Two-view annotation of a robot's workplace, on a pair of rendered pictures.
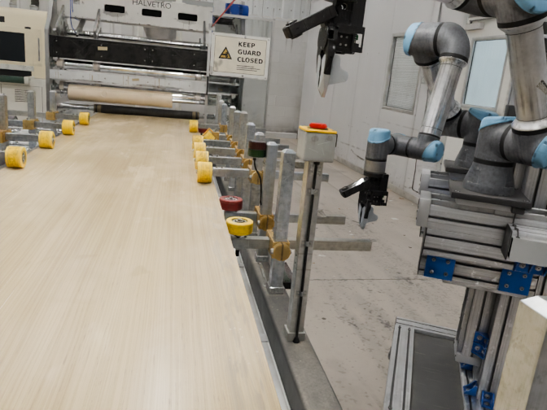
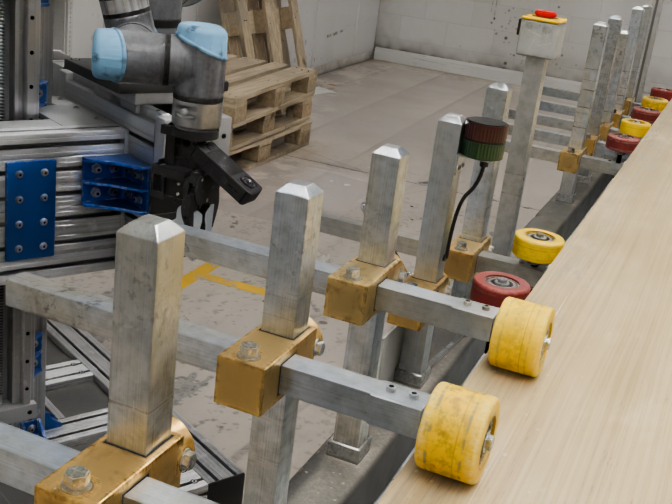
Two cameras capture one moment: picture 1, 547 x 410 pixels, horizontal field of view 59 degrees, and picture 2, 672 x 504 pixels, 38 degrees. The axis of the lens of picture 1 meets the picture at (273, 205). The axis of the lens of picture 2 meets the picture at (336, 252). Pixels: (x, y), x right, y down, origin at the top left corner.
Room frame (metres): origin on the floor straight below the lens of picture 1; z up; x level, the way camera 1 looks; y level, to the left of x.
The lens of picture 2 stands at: (2.79, 0.64, 1.37)
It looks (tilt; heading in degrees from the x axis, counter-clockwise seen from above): 20 degrees down; 213
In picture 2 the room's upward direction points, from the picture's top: 7 degrees clockwise
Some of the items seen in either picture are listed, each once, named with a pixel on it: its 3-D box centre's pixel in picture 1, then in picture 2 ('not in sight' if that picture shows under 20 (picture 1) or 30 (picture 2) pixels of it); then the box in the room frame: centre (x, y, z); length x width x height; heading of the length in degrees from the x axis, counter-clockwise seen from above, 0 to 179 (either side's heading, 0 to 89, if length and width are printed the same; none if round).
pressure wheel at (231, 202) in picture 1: (229, 213); (495, 316); (1.61, 0.15, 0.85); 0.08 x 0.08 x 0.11
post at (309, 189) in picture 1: (304, 252); (515, 173); (1.09, -0.08, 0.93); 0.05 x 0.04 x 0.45; 12
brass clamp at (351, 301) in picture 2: (255, 174); (366, 284); (1.86, 0.08, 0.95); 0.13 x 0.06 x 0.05; 12
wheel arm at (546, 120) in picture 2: not in sight; (574, 126); (-0.06, -0.41, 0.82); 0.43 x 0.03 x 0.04; 102
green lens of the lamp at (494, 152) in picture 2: (256, 152); (482, 147); (1.58, 0.07, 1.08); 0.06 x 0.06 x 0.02
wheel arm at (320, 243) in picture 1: (302, 244); (418, 247); (1.40, -0.10, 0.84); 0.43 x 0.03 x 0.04; 102
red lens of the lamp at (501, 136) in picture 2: (257, 145); (485, 129); (1.58, 0.07, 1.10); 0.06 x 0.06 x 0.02
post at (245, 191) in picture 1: (247, 177); (275, 408); (2.08, 0.13, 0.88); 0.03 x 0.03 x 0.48; 12
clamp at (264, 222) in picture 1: (263, 218); (422, 297); (1.61, 0.03, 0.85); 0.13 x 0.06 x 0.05; 12
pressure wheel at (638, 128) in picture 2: not in sight; (632, 140); (0.14, -0.17, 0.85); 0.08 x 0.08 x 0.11
